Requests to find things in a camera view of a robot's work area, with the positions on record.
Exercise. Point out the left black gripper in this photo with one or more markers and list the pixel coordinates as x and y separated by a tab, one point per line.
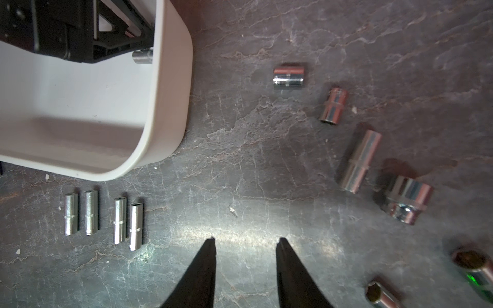
70	30

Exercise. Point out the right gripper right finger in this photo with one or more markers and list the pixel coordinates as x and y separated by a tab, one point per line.
295	286

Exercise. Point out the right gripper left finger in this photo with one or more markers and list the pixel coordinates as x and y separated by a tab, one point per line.
197	286

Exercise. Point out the small chrome adapter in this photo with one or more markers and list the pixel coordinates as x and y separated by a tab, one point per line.
379	296

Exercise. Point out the white plastic storage box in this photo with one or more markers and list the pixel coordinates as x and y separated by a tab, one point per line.
97	121

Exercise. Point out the large wide chrome socket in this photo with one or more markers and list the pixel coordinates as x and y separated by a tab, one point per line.
406	198

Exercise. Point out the long thin chrome socket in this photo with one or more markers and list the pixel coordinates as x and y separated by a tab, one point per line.
71	213

